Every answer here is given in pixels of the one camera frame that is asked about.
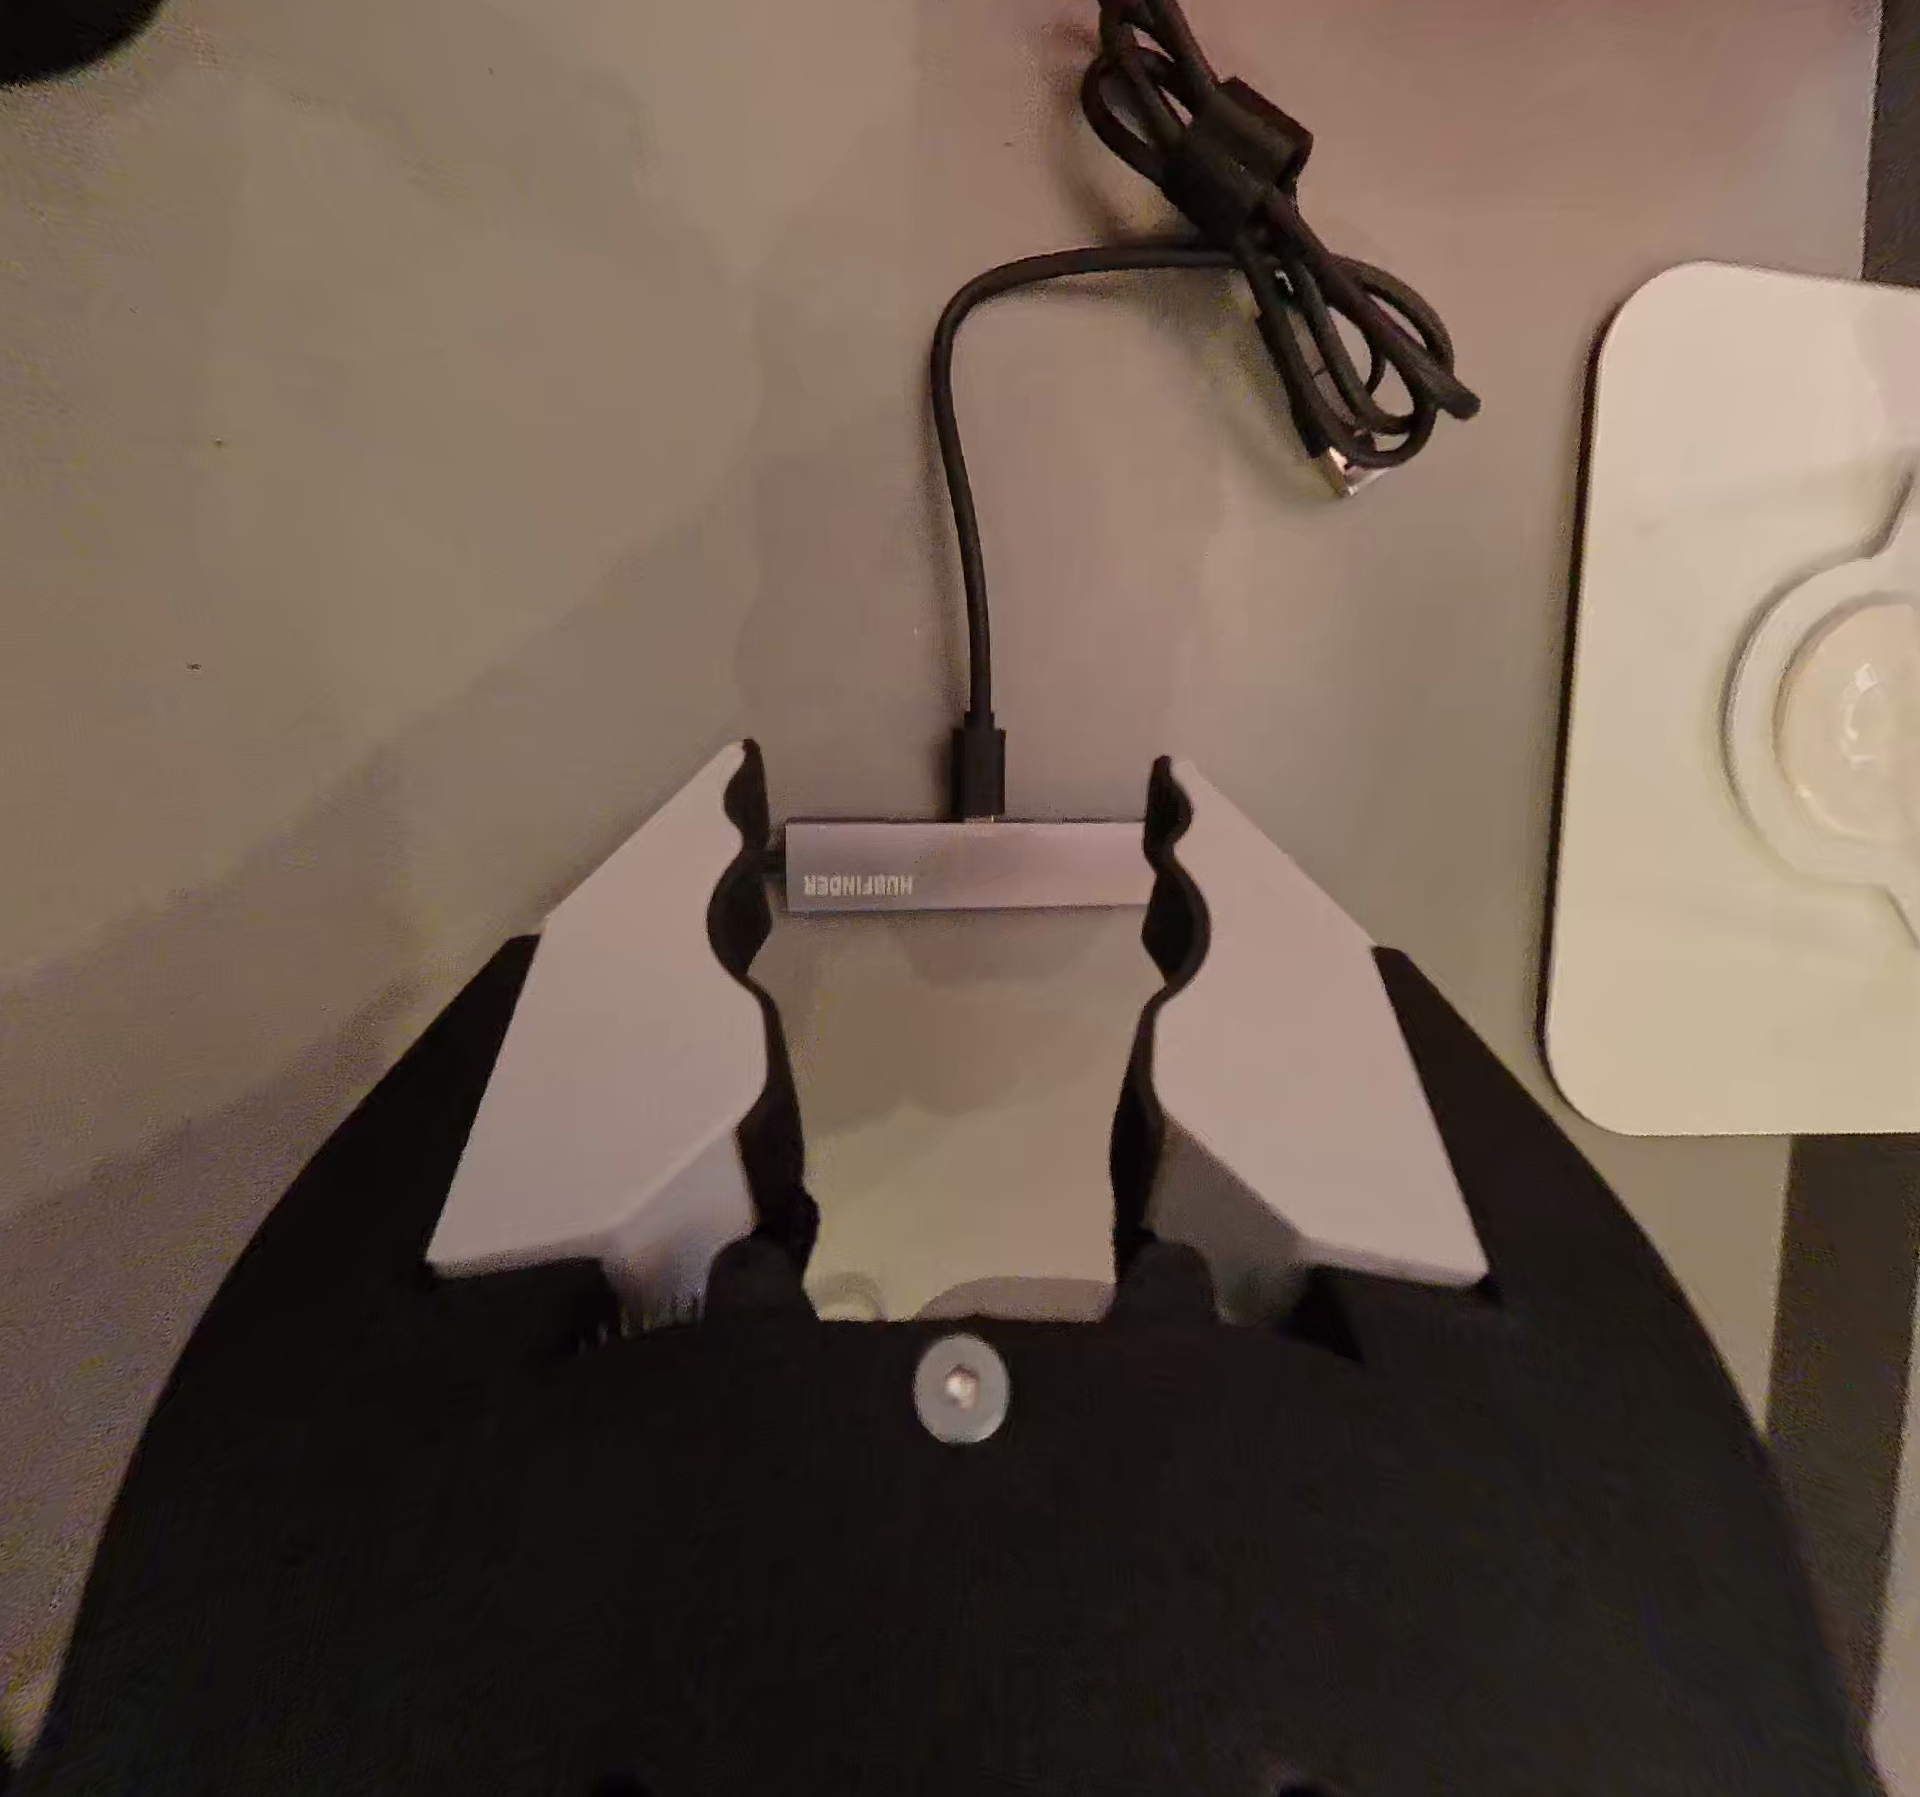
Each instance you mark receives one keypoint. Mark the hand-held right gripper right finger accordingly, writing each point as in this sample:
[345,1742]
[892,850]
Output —
[1306,1077]

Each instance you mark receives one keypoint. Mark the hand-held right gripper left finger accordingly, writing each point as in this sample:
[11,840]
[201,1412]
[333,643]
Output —
[617,1061]

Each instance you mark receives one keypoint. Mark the grey usb hub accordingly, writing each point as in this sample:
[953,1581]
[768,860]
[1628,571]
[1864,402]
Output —
[990,865]

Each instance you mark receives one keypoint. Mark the white stand base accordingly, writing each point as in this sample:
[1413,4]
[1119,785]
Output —
[1666,778]

